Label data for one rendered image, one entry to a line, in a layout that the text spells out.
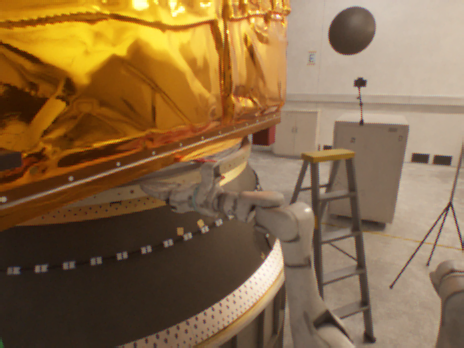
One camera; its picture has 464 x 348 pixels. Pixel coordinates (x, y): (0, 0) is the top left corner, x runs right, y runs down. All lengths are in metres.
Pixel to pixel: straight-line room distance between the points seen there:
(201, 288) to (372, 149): 3.69
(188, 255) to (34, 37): 0.83
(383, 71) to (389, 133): 4.09
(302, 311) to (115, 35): 0.79
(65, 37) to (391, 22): 8.09
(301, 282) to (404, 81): 7.96
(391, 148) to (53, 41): 4.21
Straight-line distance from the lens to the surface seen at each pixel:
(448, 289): 0.90
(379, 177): 4.65
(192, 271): 1.20
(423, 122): 8.58
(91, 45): 0.83
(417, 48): 8.51
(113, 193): 1.08
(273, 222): 0.63
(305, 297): 0.69
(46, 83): 0.76
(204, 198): 0.71
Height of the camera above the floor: 2.05
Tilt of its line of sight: 17 degrees down
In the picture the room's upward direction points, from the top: straight up
